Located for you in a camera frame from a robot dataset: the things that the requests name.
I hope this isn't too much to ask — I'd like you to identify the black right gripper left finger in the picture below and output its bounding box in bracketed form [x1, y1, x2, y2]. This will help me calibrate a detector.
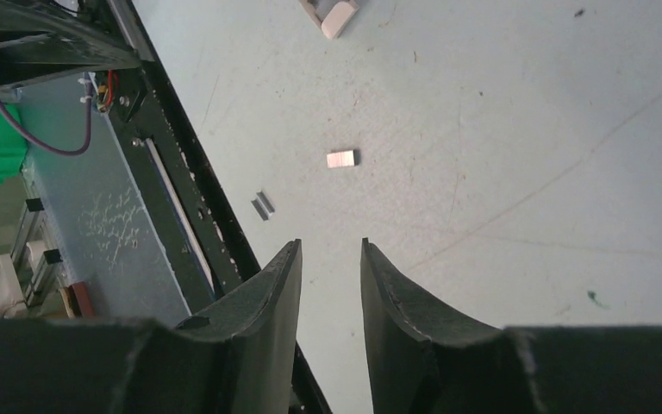
[0, 240, 303, 413]

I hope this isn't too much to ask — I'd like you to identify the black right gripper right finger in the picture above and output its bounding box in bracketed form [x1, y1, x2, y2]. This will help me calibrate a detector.
[360, 240, 662, 413]

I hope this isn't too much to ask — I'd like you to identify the metal staple strip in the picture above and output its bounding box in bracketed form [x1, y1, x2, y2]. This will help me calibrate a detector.
[326, 149, 358, 169]
[251, 191, 276, 221]

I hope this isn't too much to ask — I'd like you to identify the white staple tray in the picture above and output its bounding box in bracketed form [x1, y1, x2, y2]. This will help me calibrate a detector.
[299, 0, 359, 40]

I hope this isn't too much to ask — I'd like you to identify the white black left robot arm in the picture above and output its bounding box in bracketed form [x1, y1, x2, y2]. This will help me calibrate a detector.
[0, 1, 141, 91]

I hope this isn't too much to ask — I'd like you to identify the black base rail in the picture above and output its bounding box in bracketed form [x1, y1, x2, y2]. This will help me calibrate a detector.
[97, 1, 329, 413]

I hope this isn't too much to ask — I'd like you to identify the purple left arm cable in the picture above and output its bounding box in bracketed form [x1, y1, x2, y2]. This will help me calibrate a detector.
[0, 79, 95, 157]

